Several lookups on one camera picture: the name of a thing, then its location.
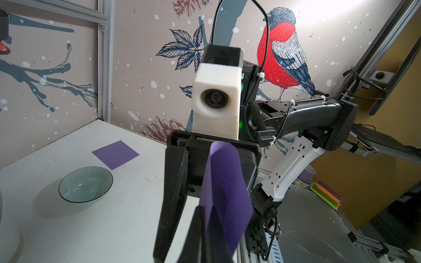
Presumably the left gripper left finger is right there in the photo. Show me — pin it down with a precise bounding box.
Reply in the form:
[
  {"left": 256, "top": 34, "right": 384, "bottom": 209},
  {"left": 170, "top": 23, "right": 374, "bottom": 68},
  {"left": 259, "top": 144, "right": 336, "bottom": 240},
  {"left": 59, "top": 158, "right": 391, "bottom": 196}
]
[{"left": 177, "top": 206, "right": 207, "bottom": 263}]

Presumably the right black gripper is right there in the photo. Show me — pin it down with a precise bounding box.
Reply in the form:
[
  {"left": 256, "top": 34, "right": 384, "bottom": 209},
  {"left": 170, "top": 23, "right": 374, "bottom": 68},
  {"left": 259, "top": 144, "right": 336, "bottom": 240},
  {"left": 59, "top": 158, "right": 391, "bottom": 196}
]
[{"left": 153, "top": 130, "right": 262, "bottom": 263}]

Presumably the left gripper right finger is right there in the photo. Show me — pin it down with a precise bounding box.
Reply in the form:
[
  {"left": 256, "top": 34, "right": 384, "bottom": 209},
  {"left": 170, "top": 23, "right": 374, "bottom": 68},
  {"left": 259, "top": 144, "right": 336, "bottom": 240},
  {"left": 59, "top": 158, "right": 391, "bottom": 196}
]
[{"left": 208, "top": 210, "right": 233, "bottom": 263}]

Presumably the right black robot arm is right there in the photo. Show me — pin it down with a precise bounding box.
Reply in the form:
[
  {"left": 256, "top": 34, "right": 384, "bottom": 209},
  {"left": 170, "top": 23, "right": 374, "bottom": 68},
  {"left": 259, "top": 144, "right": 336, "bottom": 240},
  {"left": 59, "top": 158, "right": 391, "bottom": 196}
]
[{"left": 153, "top": 59, "right": 358, "bottom": 263}]

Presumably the stack of coloured paper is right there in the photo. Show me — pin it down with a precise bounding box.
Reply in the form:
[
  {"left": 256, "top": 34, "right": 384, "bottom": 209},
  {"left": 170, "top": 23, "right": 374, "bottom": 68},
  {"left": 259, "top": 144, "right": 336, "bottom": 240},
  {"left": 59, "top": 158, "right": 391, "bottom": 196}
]
[{"left": 310, "top": 181, "right": 343, "bottom": 210}]

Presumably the light green glass bowl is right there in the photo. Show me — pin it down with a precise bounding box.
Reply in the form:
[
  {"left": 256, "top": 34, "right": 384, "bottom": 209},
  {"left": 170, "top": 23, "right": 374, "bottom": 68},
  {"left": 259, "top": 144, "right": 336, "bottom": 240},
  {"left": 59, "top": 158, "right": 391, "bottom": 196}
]
[{"left": 58, "top": 166, "right": 114, "bottom": 206}]

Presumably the white utensil cup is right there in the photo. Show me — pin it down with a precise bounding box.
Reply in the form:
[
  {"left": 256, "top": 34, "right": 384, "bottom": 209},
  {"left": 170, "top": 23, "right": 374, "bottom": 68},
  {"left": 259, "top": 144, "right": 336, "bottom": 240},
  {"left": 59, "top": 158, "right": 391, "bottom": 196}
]
[{"left": 1, "top": 192, "right": 25, "bottom": 263}]

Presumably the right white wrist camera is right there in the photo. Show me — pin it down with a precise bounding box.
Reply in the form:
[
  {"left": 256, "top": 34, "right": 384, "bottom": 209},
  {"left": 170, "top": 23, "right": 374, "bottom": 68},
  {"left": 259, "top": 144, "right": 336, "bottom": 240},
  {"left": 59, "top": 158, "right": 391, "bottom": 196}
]
[{"left": 191, "top": 45, "right": 244, "bottom": 140}]

